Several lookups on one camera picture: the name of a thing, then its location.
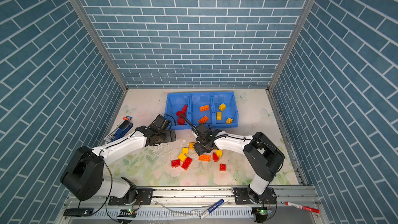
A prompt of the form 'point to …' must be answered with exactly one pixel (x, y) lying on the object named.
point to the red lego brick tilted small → (215, 157)
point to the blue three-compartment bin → (216, 109)
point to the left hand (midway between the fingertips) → (172, 137)
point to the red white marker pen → (302, 207)
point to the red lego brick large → (184, 110)
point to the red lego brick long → (186, 164)
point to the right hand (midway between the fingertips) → (200, 147)
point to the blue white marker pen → (206, 213)
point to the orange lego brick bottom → (204, 157)
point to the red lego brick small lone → (222, 167)
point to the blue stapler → (118, 131)
